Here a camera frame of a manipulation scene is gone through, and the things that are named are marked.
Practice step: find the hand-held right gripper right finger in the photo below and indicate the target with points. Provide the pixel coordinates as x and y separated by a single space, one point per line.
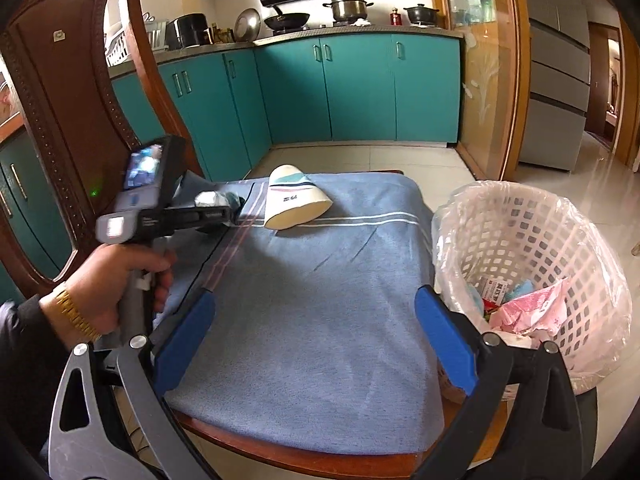
445 335

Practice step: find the steel pot lid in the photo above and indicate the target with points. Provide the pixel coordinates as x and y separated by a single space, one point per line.
247 25

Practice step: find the black air fryer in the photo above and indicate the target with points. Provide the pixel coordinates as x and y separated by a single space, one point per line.
187 31

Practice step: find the person's left forearm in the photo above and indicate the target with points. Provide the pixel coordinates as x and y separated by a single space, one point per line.
25 360

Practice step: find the pink plastic wrapper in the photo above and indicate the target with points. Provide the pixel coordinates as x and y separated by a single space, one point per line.
535 310

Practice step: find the clear plastic bag liner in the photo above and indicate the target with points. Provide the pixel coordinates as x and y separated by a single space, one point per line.
442 240

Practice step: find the teal base cabinet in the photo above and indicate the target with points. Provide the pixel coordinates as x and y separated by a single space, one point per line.
360 90
215 110

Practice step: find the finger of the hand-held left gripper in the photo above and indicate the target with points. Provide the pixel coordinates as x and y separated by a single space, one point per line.
236 202
200 216

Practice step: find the white dish rack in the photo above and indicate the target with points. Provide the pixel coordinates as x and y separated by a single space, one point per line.
135 35

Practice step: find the light blue wrapper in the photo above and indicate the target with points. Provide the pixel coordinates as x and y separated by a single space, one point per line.
525 288

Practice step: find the grey foil wrapper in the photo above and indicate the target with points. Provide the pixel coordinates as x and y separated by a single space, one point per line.
210 199

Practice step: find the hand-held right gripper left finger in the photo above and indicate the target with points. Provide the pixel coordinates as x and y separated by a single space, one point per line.
185 340

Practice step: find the white paper cup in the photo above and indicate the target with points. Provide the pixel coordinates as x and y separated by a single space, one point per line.
295 200

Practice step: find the silver refrigerator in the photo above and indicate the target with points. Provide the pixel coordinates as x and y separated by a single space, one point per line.
555 60

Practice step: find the carved wooden chair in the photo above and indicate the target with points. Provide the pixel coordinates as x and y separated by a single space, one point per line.
55 160

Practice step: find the white lattice plastic basket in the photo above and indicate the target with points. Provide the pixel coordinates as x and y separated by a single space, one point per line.
590 260

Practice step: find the blue striped cloth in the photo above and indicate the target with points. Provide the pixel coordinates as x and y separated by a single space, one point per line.
320 310

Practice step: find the wooden door frame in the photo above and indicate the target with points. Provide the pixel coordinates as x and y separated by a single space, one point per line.
625 85

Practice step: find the person's left hand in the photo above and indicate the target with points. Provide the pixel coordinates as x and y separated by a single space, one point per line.
110 280

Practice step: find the red bottle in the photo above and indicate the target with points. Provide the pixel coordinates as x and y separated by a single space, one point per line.
396 17

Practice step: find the black wok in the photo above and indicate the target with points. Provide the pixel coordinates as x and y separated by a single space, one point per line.
287 20

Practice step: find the white rag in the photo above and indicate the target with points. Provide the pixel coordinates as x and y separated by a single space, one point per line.
361 22

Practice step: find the gold wristwatch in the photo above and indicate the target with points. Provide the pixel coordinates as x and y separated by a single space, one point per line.
75 312

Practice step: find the wood-framed glass sliding door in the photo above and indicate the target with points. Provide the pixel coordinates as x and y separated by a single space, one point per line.
480 60

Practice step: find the white packet with red print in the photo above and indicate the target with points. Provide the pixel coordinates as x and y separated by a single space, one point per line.
500 290

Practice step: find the steel stock pot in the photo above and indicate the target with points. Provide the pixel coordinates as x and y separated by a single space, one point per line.
350 6

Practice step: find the black casserole pot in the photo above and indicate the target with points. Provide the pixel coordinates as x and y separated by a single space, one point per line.
421 15

